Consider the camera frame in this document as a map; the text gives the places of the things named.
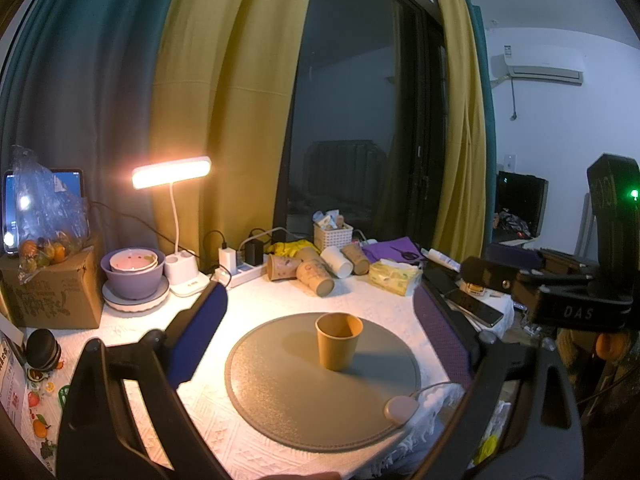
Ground white desk lamp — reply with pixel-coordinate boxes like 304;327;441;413
131;155;212;298

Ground purple cloth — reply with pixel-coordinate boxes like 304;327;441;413
361;236;424;264

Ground plain brown cup behind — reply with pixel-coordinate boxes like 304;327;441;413
294;246;323;264

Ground black scissors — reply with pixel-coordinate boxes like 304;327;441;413
392;247;423;262

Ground white air conditioner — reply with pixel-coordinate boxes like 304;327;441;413
503;44;585;86

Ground yellow curtain right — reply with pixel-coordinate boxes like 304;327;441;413
433;0;487;261

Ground black round case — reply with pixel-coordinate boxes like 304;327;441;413
25;328;62;372

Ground flowered paper cup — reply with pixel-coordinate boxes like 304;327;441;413
296;260;334;297
341;243;370;275
267;255;302;282

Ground white power strip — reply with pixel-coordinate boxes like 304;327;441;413
213;263;267;289

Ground plain brown paper cup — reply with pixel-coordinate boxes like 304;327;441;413
314;312;363;372

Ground white paper cup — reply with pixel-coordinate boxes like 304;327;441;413
320;246;354;280

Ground tablet screen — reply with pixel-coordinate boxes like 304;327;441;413
1;168;85;257

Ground white charger plug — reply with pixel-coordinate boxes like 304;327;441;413
218;246;238;275

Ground plastic bag of fruit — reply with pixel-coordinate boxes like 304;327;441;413
12;145;89;285

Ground yellow cloth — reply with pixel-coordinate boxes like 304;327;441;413
266;240;319;258

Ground pink small device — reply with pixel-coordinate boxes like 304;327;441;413
383;396;419;427

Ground yellow tissue pack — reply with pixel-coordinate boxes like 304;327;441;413
368;259;422;297

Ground white plastic basket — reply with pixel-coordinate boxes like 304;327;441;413
314;224;354;252

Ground black phone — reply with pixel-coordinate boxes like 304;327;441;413
444;289;503;327

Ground white plate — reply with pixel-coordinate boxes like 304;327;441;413
102;276;170;313

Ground yellow curtain left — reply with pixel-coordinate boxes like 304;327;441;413
149;0;309;271

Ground cardboard box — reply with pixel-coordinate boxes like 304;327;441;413
1;240;104;330

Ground flowered paper cup back left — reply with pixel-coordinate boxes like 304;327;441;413
267;255;302;282

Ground pink inner bowl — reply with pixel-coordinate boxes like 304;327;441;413
108;248;158;273

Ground purple bowl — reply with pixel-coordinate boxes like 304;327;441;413
100;248;165;299

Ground yellow curtain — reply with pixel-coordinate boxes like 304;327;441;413
433;0;487;261
149;0;309;271

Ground black computer monitor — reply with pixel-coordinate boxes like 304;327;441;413
492;171;549;242

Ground flowered paper cup right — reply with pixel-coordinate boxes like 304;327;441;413
341;243;370;275

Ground black charger plug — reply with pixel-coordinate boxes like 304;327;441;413
244;240;264;266

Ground flowered paper cup front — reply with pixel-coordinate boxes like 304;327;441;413
296;260;334;297

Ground white tube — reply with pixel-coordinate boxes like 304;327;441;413
421;248;460;273

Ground round grey placemat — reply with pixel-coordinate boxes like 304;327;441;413
224;312;421;452

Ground teal curtain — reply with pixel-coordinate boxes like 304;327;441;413
1;0;171;250

